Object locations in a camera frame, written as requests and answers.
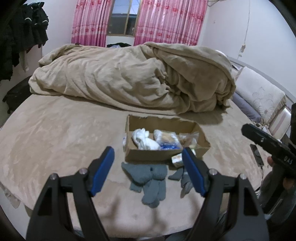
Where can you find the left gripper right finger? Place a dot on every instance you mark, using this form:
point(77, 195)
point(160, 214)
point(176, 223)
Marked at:
point(244, 217)

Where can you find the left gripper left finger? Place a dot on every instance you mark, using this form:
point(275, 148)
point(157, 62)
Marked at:
point(51, 218)

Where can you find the grey knit glove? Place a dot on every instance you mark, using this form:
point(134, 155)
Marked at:
point(182, 175)
point(149, 178)

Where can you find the cotton swab packet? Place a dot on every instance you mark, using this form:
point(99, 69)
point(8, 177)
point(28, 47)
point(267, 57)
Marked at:
point(177, 160)

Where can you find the bag of white cotton balls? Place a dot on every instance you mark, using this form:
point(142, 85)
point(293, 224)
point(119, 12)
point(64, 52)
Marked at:
point(167, 140)

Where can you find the black phone on bed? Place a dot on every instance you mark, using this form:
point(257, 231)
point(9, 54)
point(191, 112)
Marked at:
point(257, 155)

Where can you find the white embroidered pillow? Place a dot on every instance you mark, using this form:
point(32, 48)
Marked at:
point(266, 98)

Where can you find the clear plastic bag in box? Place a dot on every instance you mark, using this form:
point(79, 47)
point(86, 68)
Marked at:
point(189, 139)

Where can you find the white crumpled cloth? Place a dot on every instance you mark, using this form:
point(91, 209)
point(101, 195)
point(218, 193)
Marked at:
point(141, 139)

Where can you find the brown cardboard box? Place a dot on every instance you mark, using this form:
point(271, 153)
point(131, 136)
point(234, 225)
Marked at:
point(151, 123)

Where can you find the beige rumpled blanket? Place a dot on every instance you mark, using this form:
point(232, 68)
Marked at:
point(158, 78)

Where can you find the pink curtain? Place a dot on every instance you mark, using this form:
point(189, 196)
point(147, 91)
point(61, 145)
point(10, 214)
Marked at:
point(166, 21)

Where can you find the black hanging clothes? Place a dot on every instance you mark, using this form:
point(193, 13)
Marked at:
point(26, 29)

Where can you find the window frame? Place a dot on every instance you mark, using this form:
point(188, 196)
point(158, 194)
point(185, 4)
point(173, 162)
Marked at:
point(123, 18)

